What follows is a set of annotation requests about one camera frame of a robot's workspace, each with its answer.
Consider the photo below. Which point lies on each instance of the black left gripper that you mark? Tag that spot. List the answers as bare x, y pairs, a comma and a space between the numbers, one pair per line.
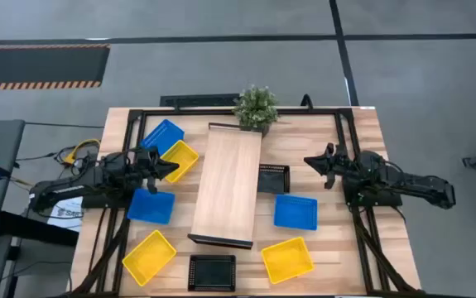
138, 167

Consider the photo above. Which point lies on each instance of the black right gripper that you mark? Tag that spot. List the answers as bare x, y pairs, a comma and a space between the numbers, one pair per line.
345, 165

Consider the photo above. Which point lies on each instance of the yellow slotted plastic basket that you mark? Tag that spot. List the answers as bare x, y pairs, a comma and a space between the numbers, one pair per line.
184, 159
148, 258
287, 260

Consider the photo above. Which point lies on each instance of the blue slotted plastic basket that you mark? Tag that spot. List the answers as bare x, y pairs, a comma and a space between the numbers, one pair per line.
295, 212
150, 207
161, 136

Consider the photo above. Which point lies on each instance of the black slotted plastic basket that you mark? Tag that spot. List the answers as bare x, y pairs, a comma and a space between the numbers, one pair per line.
274, 180
212, 273

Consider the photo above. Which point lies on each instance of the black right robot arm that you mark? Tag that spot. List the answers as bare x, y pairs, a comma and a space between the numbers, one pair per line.
419, 186

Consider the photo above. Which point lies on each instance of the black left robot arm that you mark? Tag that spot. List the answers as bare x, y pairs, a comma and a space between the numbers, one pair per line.
76, 184

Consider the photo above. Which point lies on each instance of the black ribbed floor strip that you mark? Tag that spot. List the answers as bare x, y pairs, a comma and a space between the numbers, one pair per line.
196, 100

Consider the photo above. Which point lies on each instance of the green plant in striped pot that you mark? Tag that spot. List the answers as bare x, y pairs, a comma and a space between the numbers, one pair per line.
256, 108

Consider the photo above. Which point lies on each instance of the white printed paper sheet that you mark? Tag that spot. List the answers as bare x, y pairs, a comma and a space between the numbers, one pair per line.
70, 215

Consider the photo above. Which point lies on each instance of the black beam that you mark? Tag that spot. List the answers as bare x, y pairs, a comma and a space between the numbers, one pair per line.
39, 227

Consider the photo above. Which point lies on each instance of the black hazard-striped floor mat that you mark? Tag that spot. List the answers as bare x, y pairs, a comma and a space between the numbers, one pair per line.
35, 66

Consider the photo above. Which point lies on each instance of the black aluminium table frame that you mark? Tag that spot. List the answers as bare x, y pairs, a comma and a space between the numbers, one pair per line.
179, 111

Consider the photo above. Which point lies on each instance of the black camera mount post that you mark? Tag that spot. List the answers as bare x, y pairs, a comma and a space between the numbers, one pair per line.
307, 102

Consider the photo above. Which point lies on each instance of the wooden shelf with black frame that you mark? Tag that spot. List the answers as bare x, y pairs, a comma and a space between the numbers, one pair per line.
227, 186

